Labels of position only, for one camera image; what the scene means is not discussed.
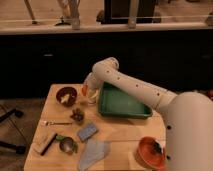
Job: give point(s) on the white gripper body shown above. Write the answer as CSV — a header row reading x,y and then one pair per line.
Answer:
x,y
93,83

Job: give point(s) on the orange bowl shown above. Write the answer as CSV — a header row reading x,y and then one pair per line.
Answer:
x,y
147,158

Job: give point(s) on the white black brush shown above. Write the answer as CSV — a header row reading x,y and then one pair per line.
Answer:
x,y
156,148

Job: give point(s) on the orange apple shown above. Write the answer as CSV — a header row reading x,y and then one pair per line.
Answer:
x,y
84,90

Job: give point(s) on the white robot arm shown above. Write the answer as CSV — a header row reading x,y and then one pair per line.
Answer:
x,y
188,116

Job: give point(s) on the white paper cup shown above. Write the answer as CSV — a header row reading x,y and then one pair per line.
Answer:
x,y
92,98

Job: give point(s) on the green item beside cup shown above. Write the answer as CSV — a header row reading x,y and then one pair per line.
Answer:
x,y
60,137

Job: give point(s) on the metal measuring cup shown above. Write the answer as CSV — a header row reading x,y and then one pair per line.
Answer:
x,y
68,145

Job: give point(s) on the green plastic tray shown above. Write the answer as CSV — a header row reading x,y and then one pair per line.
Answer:
x,y
114,102

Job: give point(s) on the dark red bowl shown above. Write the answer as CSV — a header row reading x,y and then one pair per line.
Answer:
x,y
67,90

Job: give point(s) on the white item in bowl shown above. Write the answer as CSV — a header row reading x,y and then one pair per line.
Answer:
x,y
65,98

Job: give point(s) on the brown pine cone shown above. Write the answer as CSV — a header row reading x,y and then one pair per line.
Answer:
x,y
78,116

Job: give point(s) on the blue sponge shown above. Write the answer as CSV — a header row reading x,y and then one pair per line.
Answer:
x,y
86,132

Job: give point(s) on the metal fork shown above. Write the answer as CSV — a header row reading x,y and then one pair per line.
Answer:
x,y
49,123

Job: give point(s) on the light blue cloth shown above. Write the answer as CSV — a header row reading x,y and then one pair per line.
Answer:
x,y
93,152

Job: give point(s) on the black cabinet on shelf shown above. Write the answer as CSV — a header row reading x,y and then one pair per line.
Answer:
x,y
117,12

